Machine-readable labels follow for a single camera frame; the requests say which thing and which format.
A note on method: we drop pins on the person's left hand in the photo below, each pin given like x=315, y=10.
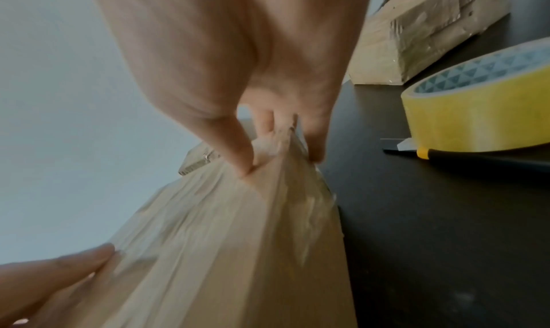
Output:
x=38, y=279

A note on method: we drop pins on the person's right hand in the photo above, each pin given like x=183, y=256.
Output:
x=232, y=48

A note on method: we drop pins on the wide cardboard box torn flap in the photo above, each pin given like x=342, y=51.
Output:
x=429, y=31

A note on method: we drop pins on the tall cardboard box square hole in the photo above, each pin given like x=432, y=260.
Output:
x=236, y=252

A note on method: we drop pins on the yellow tape roll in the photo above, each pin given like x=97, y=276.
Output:
x=481, y=116

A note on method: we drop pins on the black yellow utility knife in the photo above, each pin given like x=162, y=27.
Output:
x=472, y=155

